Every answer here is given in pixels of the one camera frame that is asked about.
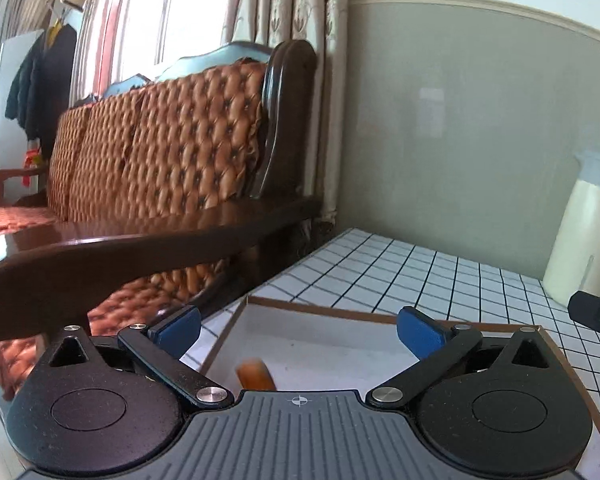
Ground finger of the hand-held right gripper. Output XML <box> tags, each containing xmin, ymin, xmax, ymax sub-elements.
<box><xmin>567</xmin><ymin>290</ymin><xmax>600</xmax><ymax>334</ymax></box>

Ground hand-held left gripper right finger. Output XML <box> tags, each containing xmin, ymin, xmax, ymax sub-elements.
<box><xmin>367</xmin><ymin>306</ymin><xmax>555</xmax><ymax>409</ymax></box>

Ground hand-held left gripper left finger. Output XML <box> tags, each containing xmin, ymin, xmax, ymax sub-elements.
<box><xmin>46</xmin><ymin>306</ymin><xmax>235</xmax><ymax>409</ymax></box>

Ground small brown orange fruit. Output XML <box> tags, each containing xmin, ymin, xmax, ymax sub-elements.
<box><xmin>235</xmin><ymin>357</ymin><xmax>278</xmax><ymax>392</ymax></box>

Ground shallow brown cardboard box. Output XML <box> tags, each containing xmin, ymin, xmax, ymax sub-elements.
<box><xmin>200</xmin><ymin>296</ymin><xmax>600</xmax><ymax>466</ymax></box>

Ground cream thermos jug grey lid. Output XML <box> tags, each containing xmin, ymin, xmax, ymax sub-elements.
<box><xmin>542</xmin><ymin>147</ymin><xmax>600</xmax><ymax>306</ymax></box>

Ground white black checkered tablecloth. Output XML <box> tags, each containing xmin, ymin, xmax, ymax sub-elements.
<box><xmin>180</xmin><ymin>227</ymin><xmax>600</xmax><ymax>480</ymax></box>

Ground wooden sofa woven orange cushions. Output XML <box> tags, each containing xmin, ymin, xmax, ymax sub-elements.
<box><xmin>0</xmin><ymin>39</ymin><xmax>326</xmax><ymax>401</ymax></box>

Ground wooden armchair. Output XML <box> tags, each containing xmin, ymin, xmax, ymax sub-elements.
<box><xmin>0</xmin><ymin>166</ymin><xmax>49</xmax><ymax>226</ymax></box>

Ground black hanging jackets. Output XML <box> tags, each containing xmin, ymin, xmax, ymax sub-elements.
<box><xmin>5</xmin><ymin>22</ymin><xmax>78</xmax><ymax>146</ymax></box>

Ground red framed window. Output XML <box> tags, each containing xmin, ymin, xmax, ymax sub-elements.
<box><xmin>75</xmin><ymin>0</ymin><xmax>241</xmax><ymax>91</ymax></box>

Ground white tall panel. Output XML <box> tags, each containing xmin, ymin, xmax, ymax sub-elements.
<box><xmin>0</xmin><ymin>30</ymin><xmax>46</xmax><ymax>171</ymax></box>

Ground beige embroidered curtain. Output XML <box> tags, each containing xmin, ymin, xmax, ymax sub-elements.
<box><xmin>222</xmin><ymin>0</ymin><xmax>351</xmax><ymax>226</ymax></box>

